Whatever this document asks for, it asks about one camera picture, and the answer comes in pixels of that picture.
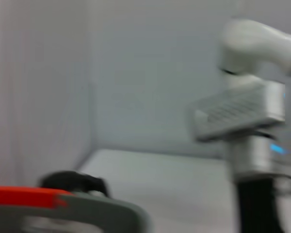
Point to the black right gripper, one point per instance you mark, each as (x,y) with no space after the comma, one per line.
(259,206)

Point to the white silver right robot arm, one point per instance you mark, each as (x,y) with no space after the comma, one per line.
(252,48)

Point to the grey perforated storage basket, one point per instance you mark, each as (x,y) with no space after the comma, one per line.
(99,213)

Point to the glass teapot with black lid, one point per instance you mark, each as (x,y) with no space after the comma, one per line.
(72,180)

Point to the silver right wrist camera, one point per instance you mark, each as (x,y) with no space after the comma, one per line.
(237,114)

